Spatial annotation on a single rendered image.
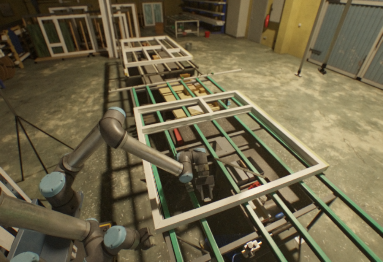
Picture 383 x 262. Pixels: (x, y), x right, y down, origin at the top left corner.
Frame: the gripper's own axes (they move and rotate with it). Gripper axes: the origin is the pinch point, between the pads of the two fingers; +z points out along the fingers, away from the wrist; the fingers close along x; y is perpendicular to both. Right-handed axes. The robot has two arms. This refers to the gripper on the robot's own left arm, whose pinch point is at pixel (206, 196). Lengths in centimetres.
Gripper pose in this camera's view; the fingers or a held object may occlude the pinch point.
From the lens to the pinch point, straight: 138.9
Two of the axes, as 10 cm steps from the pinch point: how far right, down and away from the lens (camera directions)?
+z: 1.5, 9.5, -2.9
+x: -9.8, 1.1, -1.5
